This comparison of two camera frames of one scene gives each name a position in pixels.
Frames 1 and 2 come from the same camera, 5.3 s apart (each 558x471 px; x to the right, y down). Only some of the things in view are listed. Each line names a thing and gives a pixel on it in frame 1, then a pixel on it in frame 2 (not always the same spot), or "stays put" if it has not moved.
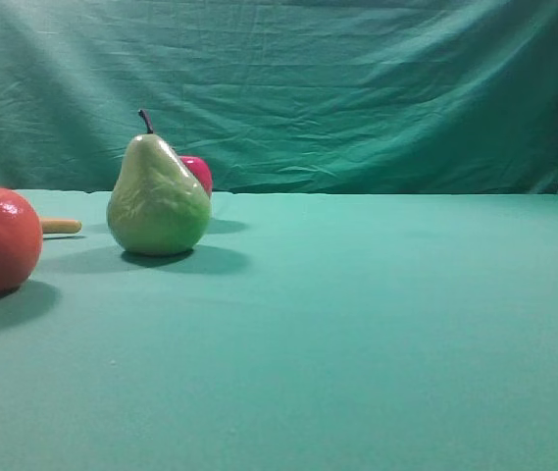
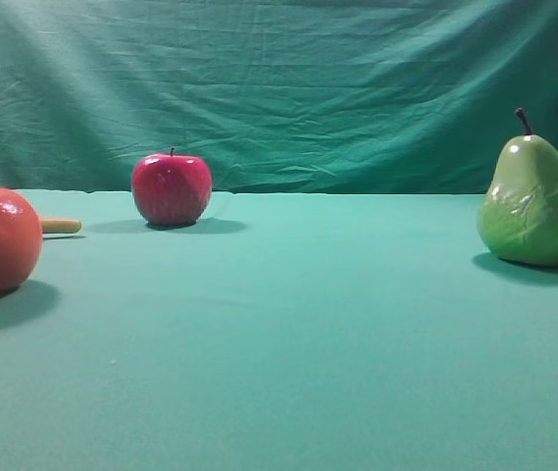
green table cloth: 304,332 stays put
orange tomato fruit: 3,240 stays put
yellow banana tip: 58,226 stays put
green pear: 158,205 -> 533,212
